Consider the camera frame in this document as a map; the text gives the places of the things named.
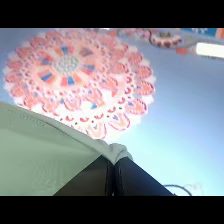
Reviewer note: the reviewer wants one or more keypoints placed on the pale green garment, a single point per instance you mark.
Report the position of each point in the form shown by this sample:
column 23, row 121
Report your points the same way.
column 40, row 156

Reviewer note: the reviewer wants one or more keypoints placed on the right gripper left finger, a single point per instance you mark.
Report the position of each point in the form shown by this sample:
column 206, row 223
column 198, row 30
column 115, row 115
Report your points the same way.
column 91, row 180

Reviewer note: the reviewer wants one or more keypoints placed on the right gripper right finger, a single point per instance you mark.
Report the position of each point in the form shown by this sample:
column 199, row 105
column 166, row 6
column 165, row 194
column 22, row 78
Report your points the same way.
column 138, row 181

